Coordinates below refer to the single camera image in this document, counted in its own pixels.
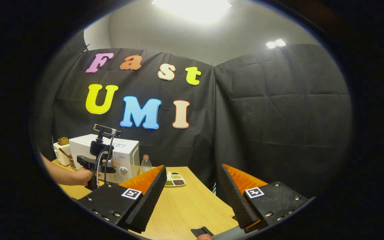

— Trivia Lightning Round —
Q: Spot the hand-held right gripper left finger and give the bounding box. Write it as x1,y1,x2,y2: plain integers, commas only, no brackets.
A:
78,165,168,233

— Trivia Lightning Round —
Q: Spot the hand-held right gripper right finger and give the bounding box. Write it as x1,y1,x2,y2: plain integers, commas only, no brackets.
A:
219,163,310,234

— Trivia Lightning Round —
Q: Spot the white microwave oven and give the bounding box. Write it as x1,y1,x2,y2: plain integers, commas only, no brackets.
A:
69,134,140,184

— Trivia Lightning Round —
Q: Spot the white divided grain dish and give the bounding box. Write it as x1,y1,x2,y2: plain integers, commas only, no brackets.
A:
164,172,186,187

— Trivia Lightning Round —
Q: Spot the white toaster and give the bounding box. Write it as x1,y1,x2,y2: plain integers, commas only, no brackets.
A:
53,142,72,166

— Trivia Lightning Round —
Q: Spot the clear bottle red label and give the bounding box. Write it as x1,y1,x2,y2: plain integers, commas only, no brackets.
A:
141,155,152,174

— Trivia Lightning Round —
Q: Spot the dark flat object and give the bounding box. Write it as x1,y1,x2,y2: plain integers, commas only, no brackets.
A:
191,226,246,240

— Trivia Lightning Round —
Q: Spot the black backdrop cloth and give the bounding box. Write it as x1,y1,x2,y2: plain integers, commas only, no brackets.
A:
32,32,352,200

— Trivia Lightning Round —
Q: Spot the small ceiling light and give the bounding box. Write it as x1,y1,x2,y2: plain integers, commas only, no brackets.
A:
266,39,287,49

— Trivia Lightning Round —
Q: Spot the large ceiling light panel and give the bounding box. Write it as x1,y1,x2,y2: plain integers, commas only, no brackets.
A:
151,0,232,23

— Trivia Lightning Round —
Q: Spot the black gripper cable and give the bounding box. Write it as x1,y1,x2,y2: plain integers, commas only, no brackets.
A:
92,133,116,189

